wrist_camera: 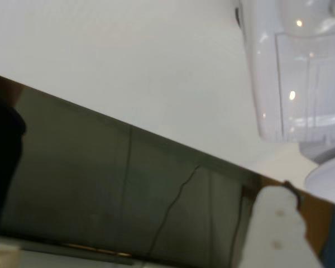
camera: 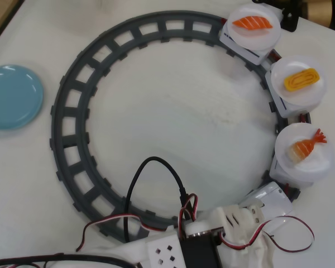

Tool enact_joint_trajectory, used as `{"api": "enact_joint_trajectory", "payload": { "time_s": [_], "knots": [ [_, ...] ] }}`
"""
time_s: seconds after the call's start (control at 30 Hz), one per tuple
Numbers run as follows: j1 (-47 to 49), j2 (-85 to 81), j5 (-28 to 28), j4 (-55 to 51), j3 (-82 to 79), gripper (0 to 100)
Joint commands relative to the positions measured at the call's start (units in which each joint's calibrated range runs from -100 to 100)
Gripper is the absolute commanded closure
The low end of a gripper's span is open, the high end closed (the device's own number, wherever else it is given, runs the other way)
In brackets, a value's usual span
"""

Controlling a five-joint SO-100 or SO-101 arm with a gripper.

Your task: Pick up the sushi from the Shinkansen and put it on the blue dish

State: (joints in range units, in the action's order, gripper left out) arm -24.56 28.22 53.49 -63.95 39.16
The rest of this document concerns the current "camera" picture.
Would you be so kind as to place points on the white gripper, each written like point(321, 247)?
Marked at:
point(250, 213)

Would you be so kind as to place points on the orange shrimp sushi toy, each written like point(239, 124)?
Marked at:
point(304, 148)

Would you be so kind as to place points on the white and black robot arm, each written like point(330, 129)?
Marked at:
point(164, 248)

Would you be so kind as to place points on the white Shinkansen locomotive toy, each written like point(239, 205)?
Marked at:
point(273, 198)

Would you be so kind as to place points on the yellow egg sushi toy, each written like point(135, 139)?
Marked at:
point(301, 79)

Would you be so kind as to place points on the salmon nigiri sushi toy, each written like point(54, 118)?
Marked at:
point(252, 22)

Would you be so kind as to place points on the blue round dish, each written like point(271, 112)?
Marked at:
point(12, 97)

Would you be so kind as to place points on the white train car blue stripe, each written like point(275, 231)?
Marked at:
point(289, 110)
point(279, 173)
point(248, 54)

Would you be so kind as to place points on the white plastic bowl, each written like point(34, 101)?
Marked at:
point(310, 167)

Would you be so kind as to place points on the white round plastic plate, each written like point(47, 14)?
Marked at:
point(298, 96)
point(254, 39)

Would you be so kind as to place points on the grey circular toy track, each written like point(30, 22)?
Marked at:
point(72, 92)

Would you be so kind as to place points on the tan wooden board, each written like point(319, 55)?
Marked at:
point(321, 11)

